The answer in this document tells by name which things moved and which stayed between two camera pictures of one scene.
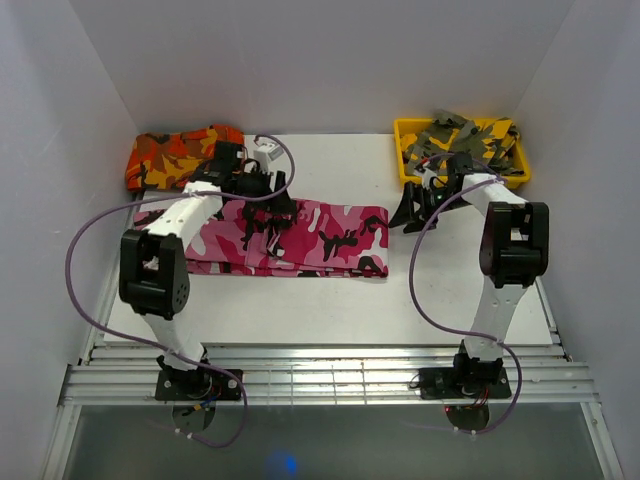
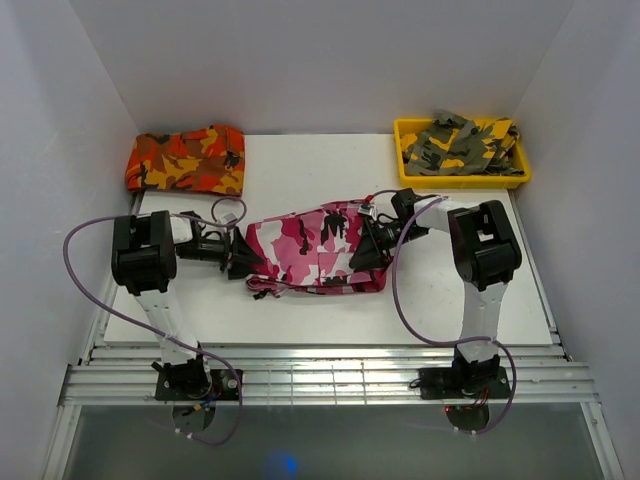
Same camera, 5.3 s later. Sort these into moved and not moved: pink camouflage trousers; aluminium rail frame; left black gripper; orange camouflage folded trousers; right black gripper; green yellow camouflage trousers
Moved: right black gripper; pink camouflage trousers; left black gripper
Not moved: green yellow camouflage trousers; aluminium rail frame; orange camouflage folded trousers
